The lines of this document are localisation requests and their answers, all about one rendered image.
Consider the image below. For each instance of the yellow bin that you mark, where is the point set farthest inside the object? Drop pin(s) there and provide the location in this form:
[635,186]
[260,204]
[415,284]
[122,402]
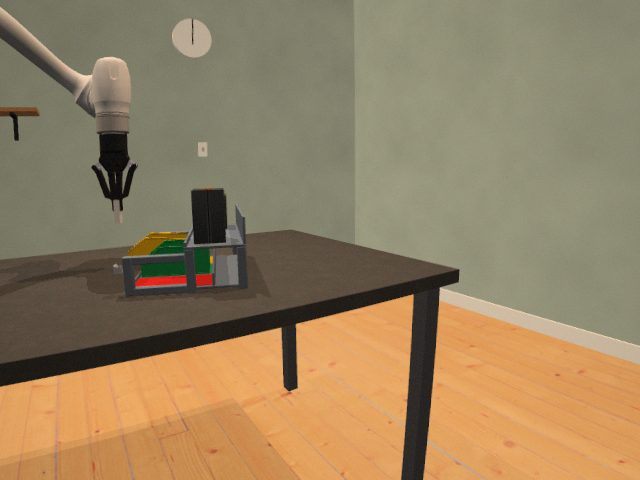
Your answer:
[152,241]

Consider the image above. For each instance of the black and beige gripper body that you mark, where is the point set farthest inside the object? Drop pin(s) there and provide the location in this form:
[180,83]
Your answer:
[113,147]

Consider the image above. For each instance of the green bin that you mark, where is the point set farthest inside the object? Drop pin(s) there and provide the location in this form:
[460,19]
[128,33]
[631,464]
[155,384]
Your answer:
[202,261]

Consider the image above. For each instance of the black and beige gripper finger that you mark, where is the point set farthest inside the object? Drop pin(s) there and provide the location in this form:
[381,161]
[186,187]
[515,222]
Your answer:
[107,194]
[119,196]

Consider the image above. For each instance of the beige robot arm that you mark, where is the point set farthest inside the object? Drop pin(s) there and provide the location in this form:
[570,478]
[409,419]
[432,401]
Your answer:
[110,81]

